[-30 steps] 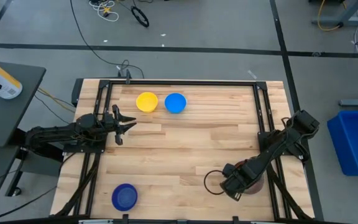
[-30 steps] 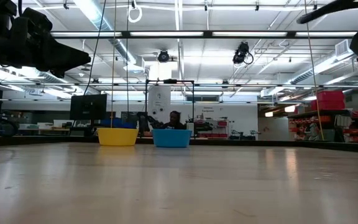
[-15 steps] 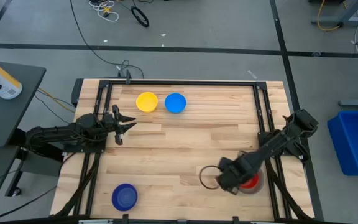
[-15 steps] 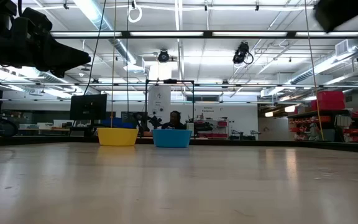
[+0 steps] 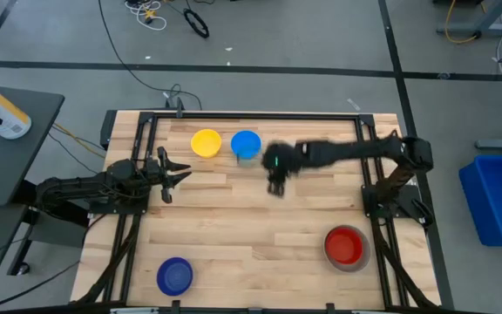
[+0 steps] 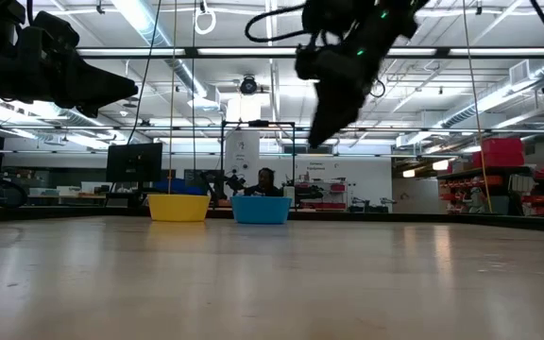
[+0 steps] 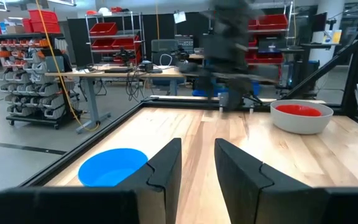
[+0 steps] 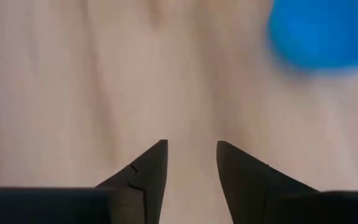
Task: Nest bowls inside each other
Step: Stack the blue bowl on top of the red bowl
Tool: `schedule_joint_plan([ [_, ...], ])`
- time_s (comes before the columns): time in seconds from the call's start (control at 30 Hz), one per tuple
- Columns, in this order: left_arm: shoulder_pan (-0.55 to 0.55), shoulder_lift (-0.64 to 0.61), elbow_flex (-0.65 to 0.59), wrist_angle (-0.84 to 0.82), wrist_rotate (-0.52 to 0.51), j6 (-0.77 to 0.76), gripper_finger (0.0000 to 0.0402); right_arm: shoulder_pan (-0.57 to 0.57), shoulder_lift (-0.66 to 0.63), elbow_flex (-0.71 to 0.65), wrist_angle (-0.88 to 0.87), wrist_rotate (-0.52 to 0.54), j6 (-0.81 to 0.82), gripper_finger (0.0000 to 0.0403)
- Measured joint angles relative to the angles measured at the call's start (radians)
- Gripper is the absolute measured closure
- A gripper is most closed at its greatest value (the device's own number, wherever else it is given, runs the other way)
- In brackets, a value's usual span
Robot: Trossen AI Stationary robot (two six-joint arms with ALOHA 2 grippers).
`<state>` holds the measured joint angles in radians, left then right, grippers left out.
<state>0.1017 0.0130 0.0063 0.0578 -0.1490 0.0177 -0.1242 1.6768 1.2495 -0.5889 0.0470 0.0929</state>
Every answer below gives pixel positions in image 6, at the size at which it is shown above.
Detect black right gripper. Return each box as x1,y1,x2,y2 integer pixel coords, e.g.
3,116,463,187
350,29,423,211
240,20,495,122
294,21,417,148

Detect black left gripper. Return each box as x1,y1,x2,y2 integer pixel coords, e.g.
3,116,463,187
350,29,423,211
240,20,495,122
14,11,139,119

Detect light blue plastic bowl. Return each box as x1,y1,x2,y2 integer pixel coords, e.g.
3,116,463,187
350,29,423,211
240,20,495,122
229,195,293,226

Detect yellow plastic bowl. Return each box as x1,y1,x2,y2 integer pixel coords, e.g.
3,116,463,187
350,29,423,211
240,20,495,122
147,194,212,223

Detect shelf with red bins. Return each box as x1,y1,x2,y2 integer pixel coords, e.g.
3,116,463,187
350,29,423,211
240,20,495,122
294,178,349,212

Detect black computer monitor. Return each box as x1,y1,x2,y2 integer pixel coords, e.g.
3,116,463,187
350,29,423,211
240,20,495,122
106,142,164,185

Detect person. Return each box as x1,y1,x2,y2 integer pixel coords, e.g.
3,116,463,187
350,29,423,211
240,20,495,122
243,167,283,198

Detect blue storage bin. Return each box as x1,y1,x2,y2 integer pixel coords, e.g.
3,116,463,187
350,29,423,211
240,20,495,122
153,178,208,196

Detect storage rack with small bins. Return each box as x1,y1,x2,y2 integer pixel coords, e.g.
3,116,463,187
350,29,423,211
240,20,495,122
435,164,544,217

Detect red storage crates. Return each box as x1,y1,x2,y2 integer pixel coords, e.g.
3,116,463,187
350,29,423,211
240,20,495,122
471,137,526,169

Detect black hanging cable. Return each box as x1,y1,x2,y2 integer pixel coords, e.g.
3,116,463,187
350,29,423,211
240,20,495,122
127,0,163,145

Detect black metal station frame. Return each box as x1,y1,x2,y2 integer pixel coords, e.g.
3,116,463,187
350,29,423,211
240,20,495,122
219,119,298,210

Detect black overhead camera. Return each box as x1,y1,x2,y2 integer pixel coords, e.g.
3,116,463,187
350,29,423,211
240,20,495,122
239,75,260,96

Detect black horizontal frame bar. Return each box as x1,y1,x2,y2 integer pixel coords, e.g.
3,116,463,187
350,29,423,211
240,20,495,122
75,45,544,60

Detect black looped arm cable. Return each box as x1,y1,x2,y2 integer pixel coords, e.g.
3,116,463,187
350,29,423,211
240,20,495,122
244,3,312,44

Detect white cable loop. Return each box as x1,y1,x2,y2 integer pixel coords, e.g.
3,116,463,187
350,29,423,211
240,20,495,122
194,6,218,36

